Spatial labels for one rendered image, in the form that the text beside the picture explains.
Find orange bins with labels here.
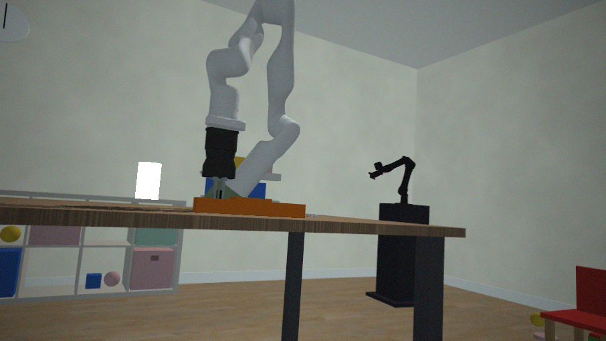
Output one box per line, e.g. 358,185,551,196
193,197,306,218

